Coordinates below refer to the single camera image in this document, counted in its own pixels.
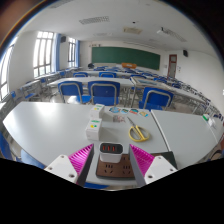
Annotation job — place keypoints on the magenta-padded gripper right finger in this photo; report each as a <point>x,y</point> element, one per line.
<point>158,168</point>

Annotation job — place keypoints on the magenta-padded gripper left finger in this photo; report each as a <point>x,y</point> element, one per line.
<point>63,166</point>

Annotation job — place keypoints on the white charger block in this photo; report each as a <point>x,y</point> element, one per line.
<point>111,156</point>

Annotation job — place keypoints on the brown power strip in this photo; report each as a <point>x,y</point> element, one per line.
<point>125,169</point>

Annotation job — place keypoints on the white box with coloured dots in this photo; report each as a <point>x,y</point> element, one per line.
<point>93,131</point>

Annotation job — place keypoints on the colourful picture card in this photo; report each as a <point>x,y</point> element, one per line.
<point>124,111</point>
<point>133,111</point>
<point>114,109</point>
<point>143,113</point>

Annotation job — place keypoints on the small white box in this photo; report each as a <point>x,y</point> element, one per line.
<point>96,111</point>
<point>212,122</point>

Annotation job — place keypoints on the blue classroom chairs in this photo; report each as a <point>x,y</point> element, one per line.
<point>104,96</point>

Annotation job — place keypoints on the grey classroom desks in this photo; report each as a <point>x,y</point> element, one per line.
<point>86,81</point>

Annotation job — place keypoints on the red-brown door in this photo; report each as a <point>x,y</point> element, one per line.
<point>172,66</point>

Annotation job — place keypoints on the orange lectern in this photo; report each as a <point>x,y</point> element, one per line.
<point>128,65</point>

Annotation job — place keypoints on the tall bright window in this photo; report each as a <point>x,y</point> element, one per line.
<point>5,73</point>
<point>43,53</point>

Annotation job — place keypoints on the blue curtain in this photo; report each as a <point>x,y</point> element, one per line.
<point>57,53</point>
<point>77,53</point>

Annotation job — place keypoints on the narrow bright window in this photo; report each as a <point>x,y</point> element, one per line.
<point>72,51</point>

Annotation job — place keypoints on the green chalkboard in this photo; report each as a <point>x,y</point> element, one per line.
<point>126,57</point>

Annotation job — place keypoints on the white ceiling projector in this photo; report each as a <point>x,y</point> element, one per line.
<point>162,32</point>

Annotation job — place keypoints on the ceiling light panels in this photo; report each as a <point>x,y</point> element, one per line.
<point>94,20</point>

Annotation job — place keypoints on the black wall speaker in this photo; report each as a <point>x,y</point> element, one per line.
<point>185,53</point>
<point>63,39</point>

